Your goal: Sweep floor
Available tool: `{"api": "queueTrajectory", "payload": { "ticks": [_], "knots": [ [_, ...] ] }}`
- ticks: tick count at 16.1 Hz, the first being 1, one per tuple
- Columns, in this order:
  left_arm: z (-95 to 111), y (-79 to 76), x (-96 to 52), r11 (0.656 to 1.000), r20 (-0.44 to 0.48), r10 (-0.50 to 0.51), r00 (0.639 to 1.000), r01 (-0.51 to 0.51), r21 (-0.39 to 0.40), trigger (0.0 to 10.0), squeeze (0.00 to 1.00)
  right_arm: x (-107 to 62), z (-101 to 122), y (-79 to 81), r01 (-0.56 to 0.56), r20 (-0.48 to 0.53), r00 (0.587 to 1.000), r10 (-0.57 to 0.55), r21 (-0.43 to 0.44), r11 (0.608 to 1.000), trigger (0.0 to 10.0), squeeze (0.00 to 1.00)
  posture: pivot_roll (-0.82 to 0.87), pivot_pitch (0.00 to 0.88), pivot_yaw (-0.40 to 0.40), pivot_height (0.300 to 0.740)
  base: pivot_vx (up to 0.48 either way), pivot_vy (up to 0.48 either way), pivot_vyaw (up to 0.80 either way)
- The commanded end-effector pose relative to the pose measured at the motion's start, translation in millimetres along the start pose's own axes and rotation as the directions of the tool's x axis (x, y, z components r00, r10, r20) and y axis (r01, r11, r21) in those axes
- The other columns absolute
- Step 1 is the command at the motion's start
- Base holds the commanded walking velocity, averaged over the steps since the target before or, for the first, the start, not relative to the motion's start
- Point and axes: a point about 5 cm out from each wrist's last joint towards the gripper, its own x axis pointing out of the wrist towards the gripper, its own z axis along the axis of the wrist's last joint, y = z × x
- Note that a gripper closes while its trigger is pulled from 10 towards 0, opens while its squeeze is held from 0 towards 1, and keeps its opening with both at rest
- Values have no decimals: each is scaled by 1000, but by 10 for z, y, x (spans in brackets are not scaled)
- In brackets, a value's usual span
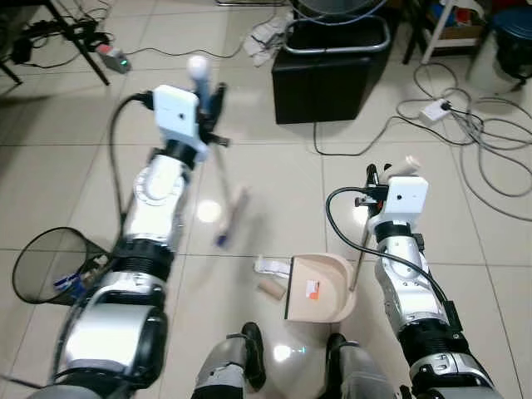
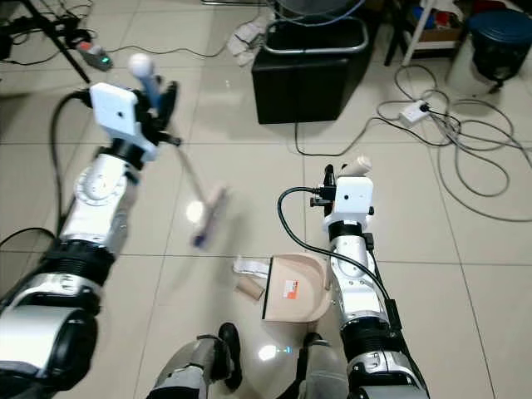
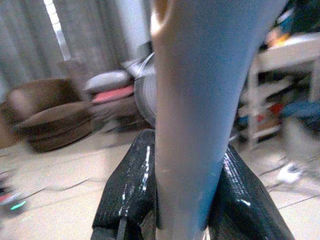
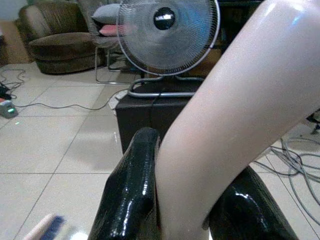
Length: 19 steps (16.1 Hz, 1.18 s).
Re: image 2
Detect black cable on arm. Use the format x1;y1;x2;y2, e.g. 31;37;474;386
49;90;97;227
278;186;398;333

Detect brown cardboard tube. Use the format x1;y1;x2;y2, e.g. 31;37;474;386
237;278;265;301

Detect black tripod legs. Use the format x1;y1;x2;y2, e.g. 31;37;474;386
0;0;86;49

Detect dark blue round bin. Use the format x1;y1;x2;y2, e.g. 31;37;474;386
465;10;532;86

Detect grey adapter with green light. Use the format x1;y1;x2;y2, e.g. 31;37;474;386
77;42;114;72

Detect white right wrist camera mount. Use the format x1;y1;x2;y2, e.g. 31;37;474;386
323;175;374;235

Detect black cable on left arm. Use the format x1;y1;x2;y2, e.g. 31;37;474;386
49;90;97;227

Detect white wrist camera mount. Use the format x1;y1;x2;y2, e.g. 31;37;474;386
89;82;160;164
323;175;374;235

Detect broom with white-tipped handle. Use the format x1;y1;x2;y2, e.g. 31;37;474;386
128;52;230;249

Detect brown cardboard box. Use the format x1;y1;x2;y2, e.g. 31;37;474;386
411;0;470;49

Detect grey looped floor cables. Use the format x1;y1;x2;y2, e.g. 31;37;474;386
376;62;532;224

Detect robot leg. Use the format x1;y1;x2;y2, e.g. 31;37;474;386
298;332;360;399
148;322;244;399

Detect robot right leg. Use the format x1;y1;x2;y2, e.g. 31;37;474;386
298;332;360;399

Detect robot left leg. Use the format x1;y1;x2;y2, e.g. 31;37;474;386
148;322;244;399

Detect white crumpled cloth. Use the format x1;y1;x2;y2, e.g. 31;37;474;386
226;12;277;67

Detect beige dustpan with long handle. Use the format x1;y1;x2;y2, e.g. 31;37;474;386
261;154;373;324

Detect black floor cable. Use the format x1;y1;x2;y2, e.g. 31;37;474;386
293;115;404;158

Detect white stand leg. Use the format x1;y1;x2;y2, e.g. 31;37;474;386
401;0;437;67

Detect black box with chrome rail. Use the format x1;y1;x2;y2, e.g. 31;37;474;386
251;15;372;126

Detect white power strip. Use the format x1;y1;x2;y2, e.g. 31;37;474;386
399;100;433;127

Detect white crumpled paper scrap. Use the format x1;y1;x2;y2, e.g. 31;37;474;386
233;255;268;278

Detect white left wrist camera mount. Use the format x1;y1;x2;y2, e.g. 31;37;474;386
89;82;160;164

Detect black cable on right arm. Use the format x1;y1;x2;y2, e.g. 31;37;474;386
278;186;398;333

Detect round fan guard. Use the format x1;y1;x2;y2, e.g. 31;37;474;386
273;0;368;22

